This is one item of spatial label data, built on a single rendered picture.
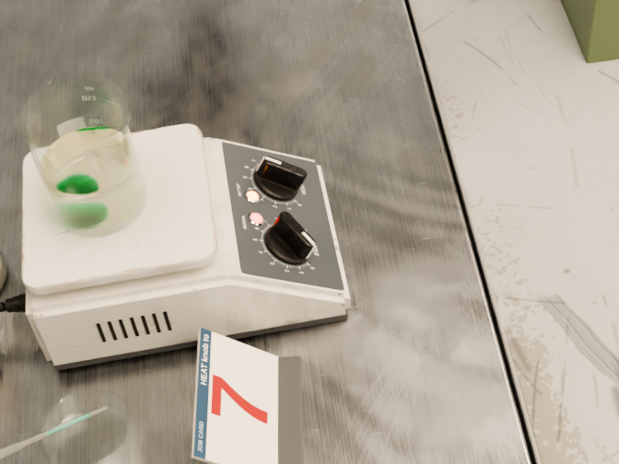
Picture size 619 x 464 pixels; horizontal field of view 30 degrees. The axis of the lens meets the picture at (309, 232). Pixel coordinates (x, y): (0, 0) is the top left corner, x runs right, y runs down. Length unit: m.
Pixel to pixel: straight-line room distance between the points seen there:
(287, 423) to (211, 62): 0.35
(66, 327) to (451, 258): 0.26
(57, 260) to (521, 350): 0.30
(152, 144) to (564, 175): 0.30
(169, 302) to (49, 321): 0.07
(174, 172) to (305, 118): 0.18
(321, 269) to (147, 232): 0.12
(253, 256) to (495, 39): 0.32
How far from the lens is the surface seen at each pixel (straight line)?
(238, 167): 0.78
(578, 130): 0.88
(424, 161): 0.86
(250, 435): 0.71
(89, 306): 0.72
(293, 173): 0.77
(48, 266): 0.72
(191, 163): 0.75
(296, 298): 0.73
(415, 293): 0.78
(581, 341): 0.76
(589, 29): 0.92
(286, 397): 0.73
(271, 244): 0.74
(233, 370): 0.72
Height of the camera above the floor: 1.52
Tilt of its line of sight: 50 degrees down
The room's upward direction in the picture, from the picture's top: 7 degrees counter-clockwise
